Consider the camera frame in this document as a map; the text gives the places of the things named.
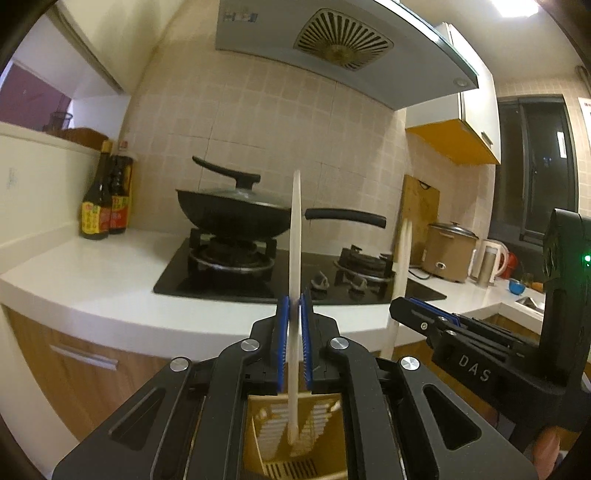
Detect white and yellow wall cabinet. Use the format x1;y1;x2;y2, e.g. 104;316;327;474
405;22;502;165

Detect black gas stove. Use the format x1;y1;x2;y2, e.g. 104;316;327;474
153;228;448;305

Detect white wall paper notice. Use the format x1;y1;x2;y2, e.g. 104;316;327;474
578;96;591;140

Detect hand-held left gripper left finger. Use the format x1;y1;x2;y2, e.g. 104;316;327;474
53;295;290;480

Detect yellow label sauce bottle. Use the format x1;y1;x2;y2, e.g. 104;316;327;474
79;141;114;241

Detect beige rice cooker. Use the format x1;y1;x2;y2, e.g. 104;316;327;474
422;222;479;284

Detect wooden base cabinets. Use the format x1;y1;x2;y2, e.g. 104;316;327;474
0;302;546;444

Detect person's right hand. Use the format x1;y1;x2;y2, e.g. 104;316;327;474
531;427;563;480

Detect metal cabinet handle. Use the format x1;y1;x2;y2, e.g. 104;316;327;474
50;344;119;371

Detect wooden box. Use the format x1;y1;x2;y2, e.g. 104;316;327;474
60;128;110;149

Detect range hood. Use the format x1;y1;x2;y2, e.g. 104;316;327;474
215;0;481;112

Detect glass lid with black handle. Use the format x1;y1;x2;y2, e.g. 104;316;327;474
178;156;296;206

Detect wooden cutting board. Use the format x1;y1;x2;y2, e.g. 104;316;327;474
399;174;441;267

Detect beige slotted utensil basket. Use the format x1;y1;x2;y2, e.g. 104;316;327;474
185;392;407;480

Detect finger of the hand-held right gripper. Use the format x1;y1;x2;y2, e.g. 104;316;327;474
390;298;462;349
409;298;509;340

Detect white electric kettle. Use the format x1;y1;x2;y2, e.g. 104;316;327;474
468;239;509;289

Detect white kitchen countertop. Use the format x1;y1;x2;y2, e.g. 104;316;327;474
0;228;546;357

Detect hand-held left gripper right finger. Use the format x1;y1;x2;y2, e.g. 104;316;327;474
302;293;539;480

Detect black wok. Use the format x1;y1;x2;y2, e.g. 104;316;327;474
175;188;387;241

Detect dark window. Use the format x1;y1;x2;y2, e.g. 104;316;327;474
489;95;581;245

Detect red label sauce bottle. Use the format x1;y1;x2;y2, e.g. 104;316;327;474
108;141;135;235

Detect steel sink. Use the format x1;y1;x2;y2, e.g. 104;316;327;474
515;295;546;315

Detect pale wooden chopstick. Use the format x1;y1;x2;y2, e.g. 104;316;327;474
379;219;408;359
285;170;305;446

